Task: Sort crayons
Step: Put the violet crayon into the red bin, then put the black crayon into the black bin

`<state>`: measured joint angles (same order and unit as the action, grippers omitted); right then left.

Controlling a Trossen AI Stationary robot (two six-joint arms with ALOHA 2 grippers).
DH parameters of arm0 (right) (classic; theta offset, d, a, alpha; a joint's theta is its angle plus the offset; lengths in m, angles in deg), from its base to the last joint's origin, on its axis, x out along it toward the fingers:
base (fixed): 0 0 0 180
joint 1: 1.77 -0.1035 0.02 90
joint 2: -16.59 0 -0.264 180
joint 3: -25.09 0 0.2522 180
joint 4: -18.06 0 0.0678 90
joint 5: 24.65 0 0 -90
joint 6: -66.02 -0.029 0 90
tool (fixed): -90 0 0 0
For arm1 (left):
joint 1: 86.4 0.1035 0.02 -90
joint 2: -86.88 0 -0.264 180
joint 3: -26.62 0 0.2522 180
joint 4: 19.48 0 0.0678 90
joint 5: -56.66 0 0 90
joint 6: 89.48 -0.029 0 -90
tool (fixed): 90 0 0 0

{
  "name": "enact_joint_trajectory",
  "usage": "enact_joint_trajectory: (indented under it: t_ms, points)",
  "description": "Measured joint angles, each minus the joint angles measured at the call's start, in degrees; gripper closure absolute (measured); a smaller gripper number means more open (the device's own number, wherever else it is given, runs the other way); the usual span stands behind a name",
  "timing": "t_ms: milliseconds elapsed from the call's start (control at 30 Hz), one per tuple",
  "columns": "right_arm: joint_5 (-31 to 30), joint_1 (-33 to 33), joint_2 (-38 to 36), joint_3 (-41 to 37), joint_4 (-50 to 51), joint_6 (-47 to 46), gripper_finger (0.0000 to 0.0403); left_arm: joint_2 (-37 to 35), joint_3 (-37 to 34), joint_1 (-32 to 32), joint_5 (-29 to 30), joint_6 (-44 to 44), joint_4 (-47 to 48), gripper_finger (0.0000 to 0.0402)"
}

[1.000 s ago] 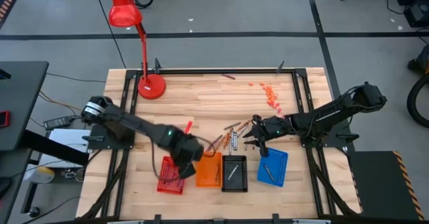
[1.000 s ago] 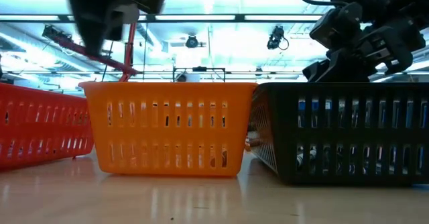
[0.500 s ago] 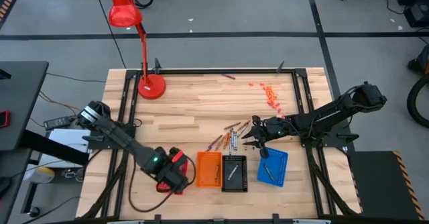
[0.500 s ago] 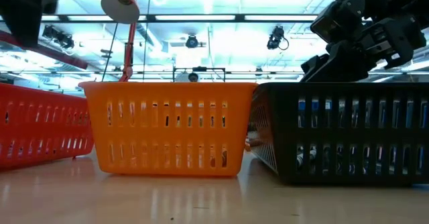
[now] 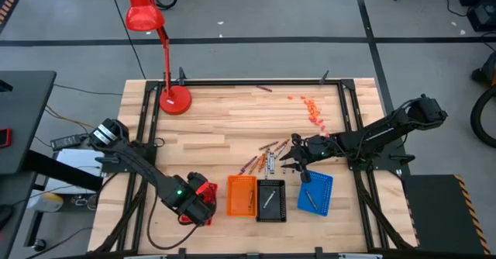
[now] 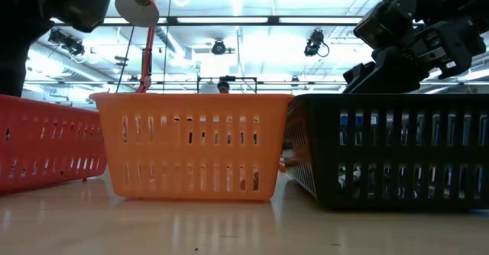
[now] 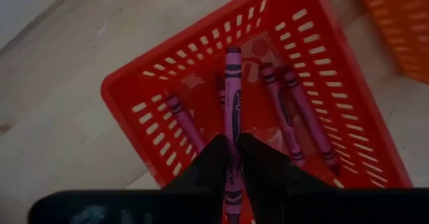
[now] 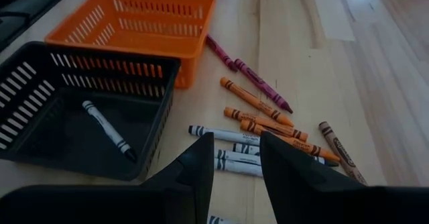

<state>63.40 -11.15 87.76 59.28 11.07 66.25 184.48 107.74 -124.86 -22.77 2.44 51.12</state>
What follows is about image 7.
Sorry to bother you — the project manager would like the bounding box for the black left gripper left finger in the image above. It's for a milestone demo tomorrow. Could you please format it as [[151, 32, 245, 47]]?
[[162, 134, 233, 224]]

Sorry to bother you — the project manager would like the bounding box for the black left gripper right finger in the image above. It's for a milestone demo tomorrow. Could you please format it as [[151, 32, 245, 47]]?
[[237, 133, 336, 224]]

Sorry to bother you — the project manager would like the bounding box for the red plastic basket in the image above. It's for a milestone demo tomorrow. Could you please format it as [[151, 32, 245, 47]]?
[[100, 0, 413, 224]]

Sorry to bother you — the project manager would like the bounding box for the orange plastic basket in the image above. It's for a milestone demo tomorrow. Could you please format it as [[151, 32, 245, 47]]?
[[351, 0, 429, 86]]

